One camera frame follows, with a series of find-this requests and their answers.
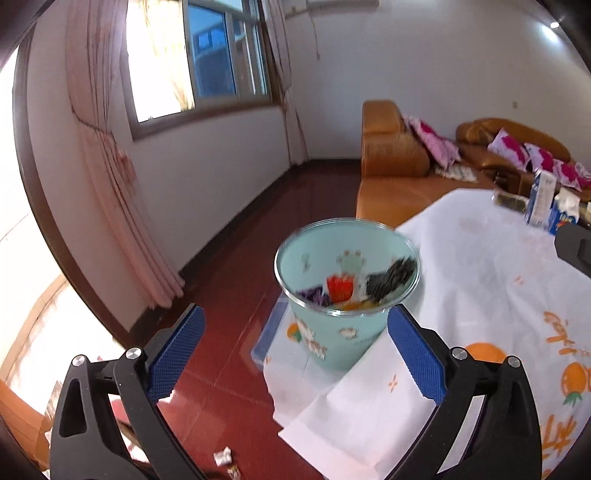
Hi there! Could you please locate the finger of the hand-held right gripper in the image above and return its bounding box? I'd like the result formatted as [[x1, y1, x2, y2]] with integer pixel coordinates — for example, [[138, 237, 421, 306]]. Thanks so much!
[[555, 224, 591, 278]]

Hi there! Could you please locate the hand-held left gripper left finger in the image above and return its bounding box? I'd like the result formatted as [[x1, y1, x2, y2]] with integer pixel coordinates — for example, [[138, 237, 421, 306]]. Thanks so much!
[[48, 302, 207, 480]]

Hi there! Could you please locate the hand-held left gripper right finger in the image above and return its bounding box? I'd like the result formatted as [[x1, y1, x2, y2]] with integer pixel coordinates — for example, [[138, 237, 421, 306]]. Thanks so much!
[[385, 304, 543, 480]]

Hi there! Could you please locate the black ridged plastic tray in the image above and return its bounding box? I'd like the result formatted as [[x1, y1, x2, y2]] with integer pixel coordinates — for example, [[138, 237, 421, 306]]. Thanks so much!
[[365, 256, 416, 305]]

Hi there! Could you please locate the teal cartoon waste bin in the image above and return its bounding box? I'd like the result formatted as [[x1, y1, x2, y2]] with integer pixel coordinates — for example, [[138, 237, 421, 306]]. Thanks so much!
[[274, 218, 422, 371]]

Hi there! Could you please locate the red foam net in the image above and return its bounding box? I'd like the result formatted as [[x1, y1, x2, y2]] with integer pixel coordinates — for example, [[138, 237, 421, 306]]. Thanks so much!
[[325, 274, 355, 303]]

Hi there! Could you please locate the purple wrapper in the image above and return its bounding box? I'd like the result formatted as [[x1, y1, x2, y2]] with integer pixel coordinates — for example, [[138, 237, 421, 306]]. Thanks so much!
[[295, 285, 331, 308]]

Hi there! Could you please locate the blue milk carton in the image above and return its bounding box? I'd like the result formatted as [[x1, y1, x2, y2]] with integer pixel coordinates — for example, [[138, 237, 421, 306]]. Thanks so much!
[[547, 189, 581, 236]]

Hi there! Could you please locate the white and blue carton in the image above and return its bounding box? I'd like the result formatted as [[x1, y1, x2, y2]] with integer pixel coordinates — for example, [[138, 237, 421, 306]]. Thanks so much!
[[524, 168, 557, 228]]

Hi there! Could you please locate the white tablecloth with orange print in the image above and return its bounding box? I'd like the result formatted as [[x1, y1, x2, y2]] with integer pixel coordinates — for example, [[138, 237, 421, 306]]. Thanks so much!
[[263, 187, 591, 480]]

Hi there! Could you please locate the dark green packet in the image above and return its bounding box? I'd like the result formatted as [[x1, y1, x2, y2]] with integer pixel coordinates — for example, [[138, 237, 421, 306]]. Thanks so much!
[[491, 189, 529, 213]]

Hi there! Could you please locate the clear plastic storage box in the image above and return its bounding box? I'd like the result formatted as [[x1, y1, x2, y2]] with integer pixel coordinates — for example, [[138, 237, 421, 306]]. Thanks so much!
[[249, 295, 289, 365]]

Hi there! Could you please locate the checked cloth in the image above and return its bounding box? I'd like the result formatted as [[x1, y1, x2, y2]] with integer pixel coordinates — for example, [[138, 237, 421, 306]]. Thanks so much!
[[434, 165, 478, 182]]

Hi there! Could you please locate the orange leather sofa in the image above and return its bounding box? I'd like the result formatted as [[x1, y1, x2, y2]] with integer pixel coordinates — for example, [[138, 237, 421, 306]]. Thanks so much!
[[355, 100, 497, 229], [455, 117, 573, 195]]

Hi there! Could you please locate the pink floral pillow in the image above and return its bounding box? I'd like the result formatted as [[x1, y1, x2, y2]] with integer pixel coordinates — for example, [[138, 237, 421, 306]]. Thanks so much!
[[402, 114, 462, 168]]

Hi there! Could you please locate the pink tied curtain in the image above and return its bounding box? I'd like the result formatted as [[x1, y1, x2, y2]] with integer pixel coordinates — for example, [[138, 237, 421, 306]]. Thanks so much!
[[261, 0, 309, 168], [65, 0, 185, 308]]

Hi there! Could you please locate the sliding window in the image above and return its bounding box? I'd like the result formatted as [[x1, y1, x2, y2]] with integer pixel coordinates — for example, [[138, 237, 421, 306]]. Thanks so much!
[[120, 0, 282, 141]]

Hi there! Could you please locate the white air conditioner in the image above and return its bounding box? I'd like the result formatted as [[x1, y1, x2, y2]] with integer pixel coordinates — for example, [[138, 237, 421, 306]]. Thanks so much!
[[305, 0, 380, 11]]

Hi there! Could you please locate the air conditioner cable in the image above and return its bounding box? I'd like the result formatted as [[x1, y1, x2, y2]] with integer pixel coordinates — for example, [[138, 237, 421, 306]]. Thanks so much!
[[284, 7, 321, 61]]

